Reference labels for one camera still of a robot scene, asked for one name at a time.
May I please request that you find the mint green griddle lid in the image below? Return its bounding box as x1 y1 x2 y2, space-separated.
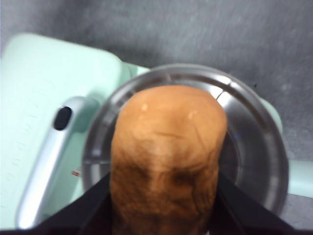
0 33 152 231

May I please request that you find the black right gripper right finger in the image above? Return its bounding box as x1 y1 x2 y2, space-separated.
207 171 313 235

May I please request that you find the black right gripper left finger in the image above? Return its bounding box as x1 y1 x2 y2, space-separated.
0 171 114 235

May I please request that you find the mint green steamer pot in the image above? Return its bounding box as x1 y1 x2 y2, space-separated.
82 64 313 215

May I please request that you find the silver griddle lid handle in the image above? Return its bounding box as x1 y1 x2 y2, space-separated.
16 96 101 230

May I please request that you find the brown potato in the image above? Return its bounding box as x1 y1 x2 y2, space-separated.
111 84 228 235

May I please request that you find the mint green breakfast machine base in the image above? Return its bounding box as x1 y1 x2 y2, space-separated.
121 62 313 232

